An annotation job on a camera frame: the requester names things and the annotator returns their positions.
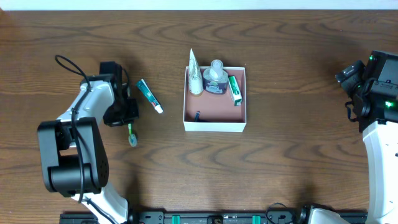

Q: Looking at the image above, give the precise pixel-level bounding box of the blue razor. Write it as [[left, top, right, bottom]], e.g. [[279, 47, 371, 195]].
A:
[[194, 111, 210, 123]]

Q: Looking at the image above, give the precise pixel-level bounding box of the white standing tube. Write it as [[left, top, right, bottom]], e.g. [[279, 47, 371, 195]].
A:
[[188, 49, 203, 95]]

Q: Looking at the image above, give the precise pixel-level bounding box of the white box pink interior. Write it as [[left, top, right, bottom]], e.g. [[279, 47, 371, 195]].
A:
[[183, 67, 247, 133]]

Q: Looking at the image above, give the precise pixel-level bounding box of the green toothbrush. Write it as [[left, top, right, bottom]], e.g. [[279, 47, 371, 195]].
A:
[[128, 123, 137, 147]]

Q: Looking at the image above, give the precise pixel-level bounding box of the teal toothpaste tube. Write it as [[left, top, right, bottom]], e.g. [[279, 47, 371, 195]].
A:
[[136, 79, 164, 114]]

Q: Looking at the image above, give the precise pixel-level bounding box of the green soap box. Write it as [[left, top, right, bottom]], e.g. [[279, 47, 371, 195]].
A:
[[228, 76, 243, 106]]

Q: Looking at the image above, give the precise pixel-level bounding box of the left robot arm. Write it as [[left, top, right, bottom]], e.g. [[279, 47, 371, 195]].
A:
[[37, 62, 139, 223]]

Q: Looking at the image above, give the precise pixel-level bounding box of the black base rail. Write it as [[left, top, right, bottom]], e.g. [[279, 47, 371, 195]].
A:
[[58, 203, 369, 224]]

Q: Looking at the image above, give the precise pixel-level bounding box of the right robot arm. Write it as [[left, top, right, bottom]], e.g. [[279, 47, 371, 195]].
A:
[[335, 50, 397, 224]]

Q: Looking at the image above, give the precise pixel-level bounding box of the clear sanitizer bottle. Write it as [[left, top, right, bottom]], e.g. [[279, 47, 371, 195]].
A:
[[203, 59, 228, 95]]

